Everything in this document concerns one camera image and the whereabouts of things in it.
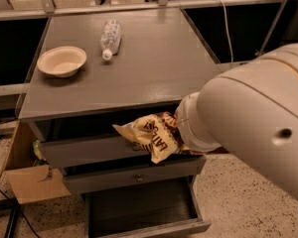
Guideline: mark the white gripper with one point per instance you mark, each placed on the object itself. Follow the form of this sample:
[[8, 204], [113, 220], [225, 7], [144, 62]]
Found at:
[[185, 123]]

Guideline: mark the brown chip bag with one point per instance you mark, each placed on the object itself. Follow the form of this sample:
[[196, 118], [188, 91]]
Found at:
[[156, 134]]

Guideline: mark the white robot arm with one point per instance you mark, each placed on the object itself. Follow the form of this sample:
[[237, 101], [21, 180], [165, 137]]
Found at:
[[252, 111]]

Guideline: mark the grey drawer cabinet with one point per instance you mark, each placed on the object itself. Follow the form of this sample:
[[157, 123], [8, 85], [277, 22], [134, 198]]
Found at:
[[160, 60]]

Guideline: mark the grey bottom drawer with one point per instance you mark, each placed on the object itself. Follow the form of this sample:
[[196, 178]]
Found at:
[[160, 209]]

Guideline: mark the grey drawer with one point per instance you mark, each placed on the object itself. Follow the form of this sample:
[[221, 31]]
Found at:
[[130, 171], [160, 209], [81, 141]]

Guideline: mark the grey top drawer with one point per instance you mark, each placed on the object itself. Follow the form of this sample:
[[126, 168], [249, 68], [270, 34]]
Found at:
[[81, 141]]

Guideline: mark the grey middle drawer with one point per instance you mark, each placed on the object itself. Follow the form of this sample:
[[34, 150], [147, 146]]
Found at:
[[130, 171]]

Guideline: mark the clear plastic water bottle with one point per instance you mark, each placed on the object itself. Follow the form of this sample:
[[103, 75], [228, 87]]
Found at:
[[110, 39]]

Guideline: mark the white paper bowl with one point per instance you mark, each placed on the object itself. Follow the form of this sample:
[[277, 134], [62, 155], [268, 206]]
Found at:
[[61, 61]]

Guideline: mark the brown cardboard box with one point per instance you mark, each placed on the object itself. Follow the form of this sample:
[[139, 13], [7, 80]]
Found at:
[[28, 182]]

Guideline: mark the metal frame rail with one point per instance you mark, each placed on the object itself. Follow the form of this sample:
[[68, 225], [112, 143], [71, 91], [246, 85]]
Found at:
[[135, 4]]

